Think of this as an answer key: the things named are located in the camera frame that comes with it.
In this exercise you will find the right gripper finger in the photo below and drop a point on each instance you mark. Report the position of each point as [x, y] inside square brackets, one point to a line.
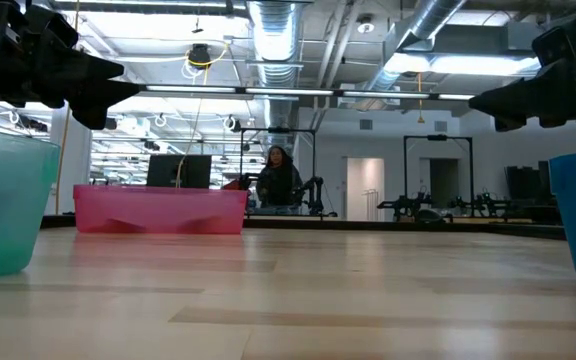
[513, 97]
[510, 123]

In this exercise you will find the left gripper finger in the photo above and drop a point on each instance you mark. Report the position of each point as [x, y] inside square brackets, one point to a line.
[95, 67]
[103, 97]

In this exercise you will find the black background robot arm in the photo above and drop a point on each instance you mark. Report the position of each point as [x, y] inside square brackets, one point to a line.
[314, 195]

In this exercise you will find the dark equipment rack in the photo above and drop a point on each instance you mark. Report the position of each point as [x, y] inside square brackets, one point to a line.
[528, 182]

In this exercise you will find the black background robot arms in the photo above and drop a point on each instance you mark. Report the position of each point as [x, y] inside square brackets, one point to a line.
[483, 204]

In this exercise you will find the black ceiling device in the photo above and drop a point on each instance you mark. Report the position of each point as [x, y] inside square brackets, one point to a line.
[199, 55]

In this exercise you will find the black monitor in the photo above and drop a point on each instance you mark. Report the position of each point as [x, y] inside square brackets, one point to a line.
[178, 172]

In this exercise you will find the pink plastic bin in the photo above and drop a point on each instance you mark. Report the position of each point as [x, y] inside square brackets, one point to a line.
[158, 210]

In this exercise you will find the translucent teal plastic bin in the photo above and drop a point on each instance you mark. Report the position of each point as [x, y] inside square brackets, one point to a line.
[8, 210]

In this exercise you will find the long ceiling light bar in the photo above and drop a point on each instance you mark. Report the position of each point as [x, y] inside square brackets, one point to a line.
[288, 91]

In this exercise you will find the person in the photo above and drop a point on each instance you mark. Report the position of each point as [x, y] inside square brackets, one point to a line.
[279, 182]

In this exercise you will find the black metal rig frame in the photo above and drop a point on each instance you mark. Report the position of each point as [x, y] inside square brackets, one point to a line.
[278, 130]
[438, 137]

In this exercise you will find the silver ventilation duct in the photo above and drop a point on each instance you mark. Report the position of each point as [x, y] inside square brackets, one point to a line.
[433, 15]
[274, 40]

